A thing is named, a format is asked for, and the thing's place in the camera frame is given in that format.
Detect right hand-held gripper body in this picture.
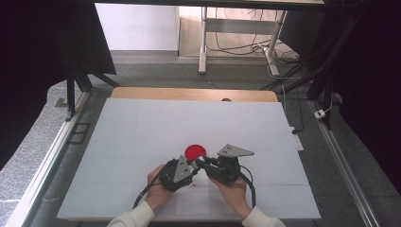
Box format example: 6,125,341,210
206,144,255,185

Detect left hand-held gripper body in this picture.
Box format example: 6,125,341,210
158,154,197,193

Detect round red ink pad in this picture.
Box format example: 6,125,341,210
183,144,207,163

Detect person's left hand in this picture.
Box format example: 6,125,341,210
145,164,174,212

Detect person's right hand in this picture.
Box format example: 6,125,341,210
208,176,253,220

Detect white sheet of paper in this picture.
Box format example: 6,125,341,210
175,169,211,216

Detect large white table cover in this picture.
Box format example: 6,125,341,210
56,97,322,220

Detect white power strip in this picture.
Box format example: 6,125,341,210
288,126,305,152

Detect black metal stand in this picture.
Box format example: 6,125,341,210
261,9,363,131
53,31,121,122

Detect dark flat panel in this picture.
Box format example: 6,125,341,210
278,9,325,60

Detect black curtain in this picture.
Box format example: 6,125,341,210
0,0,117,171
315,0,401,197

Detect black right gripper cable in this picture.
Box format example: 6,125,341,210
239,165,257,209

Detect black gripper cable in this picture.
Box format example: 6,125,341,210
132,165,168,210
239,165,257,209

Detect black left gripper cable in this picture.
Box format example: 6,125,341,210
132,165,168,210

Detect black floor cable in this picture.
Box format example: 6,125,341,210
282,84,305,135

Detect aluminium floor rail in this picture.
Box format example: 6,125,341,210
307,99,381,227
4,91,91,227

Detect black square floor frame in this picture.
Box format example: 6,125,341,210
68,122,92,146

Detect white desk frame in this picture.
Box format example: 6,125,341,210
198,7,288,77

